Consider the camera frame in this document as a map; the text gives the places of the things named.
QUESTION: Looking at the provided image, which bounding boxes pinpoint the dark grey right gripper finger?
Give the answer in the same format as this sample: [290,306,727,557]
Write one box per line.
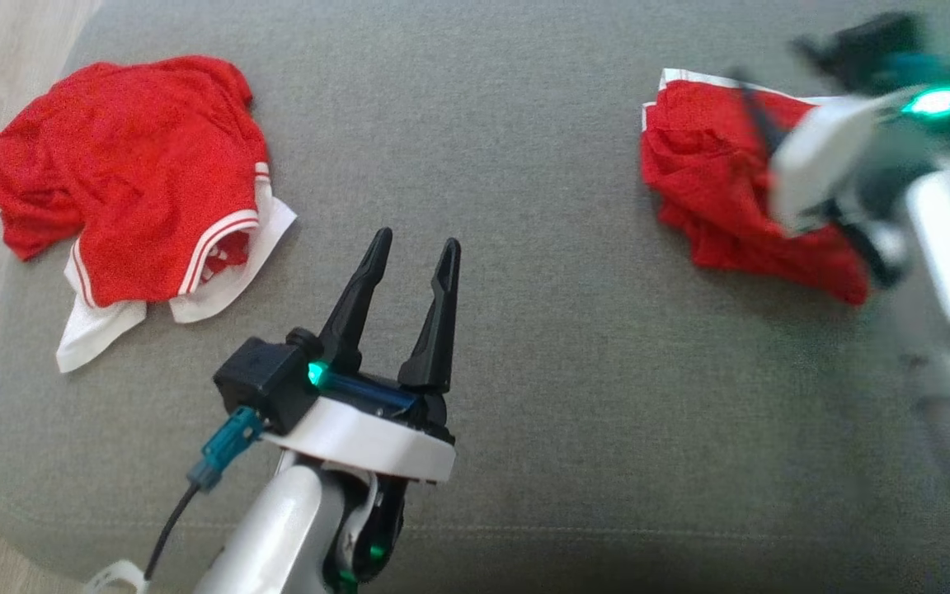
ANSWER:
[735,73,788,148]
[731,81,779,159]

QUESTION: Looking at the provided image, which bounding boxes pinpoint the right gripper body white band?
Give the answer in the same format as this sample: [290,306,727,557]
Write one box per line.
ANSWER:
[770,85,950,236]

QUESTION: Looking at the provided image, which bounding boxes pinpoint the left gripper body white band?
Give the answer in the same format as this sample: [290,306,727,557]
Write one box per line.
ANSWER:
[263,361,458,484]

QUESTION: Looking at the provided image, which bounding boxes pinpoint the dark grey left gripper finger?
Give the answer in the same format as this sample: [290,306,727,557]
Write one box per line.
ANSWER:
[318,229,394,377]
[398,238,462,394]

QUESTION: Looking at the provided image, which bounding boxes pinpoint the red shorts with white trim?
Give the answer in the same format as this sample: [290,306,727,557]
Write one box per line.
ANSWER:
[640,68,870,306]

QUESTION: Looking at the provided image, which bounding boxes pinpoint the red and white shorts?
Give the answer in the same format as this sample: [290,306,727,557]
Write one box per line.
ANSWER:
[0,55,298,374]

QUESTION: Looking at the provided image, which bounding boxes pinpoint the large grey sofa ottoman cushion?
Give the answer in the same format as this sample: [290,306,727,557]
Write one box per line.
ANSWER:
[0,0,950,594]

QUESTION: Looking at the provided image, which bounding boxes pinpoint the black left cable teal connector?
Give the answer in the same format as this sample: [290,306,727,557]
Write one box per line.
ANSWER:
[143,406,266,580]

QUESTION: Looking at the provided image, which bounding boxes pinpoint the white cable tie strap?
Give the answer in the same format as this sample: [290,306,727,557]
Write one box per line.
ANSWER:
[83,559,151,594]

